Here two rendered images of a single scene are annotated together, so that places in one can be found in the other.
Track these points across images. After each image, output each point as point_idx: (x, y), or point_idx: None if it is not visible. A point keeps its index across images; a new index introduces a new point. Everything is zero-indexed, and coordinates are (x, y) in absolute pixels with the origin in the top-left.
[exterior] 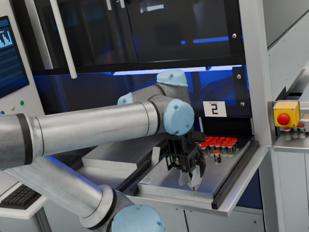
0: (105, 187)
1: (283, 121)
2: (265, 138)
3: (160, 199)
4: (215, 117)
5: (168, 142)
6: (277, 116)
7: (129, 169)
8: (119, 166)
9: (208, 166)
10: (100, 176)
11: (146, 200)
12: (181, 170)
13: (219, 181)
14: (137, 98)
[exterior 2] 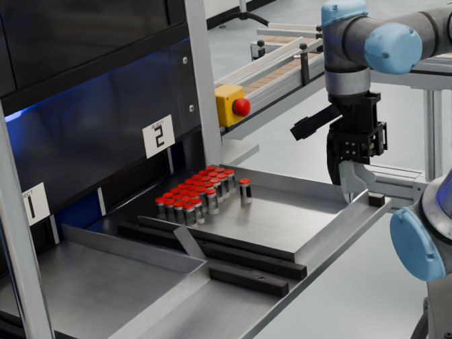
0: (444, 177)
1: (248, 108)
2: (218, 156)
3: (330, 249)
4: (160, 152)
5: (372, 112)
6: (229, 109)
7: (197, 284)
8: (179, 296)
9: (250, 209)
10: (191, 328)
11: (321, 268)
12: (379, 152)
13: (307, 201)
14: (407, 25)
